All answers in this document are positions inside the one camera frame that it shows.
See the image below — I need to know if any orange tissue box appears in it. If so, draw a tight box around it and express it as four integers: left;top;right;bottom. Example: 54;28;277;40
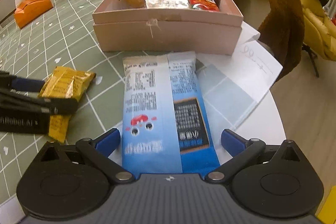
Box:
14;0;54;29

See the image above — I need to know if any brown fuzzy coat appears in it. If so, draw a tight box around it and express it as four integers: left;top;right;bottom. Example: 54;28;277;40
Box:
207;0;306;81

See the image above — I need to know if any pink cardboard box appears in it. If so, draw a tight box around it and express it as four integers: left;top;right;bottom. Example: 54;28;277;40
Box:
92;0;243;55

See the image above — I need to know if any clear cracker pack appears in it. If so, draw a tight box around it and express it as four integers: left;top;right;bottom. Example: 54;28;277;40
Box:
145;0;190;9

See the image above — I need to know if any blue white snack bag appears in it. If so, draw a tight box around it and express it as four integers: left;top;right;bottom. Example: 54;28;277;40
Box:
122;52;220;177

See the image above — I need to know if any green grid tablecloth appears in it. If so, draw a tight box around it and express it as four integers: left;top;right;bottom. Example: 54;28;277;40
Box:
0;0;158;206

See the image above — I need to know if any white paper sheet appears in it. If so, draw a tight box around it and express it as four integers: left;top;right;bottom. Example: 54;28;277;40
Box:
197;23;285;138

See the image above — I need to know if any yellow chair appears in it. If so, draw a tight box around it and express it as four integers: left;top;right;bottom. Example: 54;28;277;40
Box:
300;0;335;77

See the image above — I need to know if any yellow snack packet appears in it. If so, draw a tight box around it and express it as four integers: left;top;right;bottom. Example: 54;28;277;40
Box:
38;67;96;143

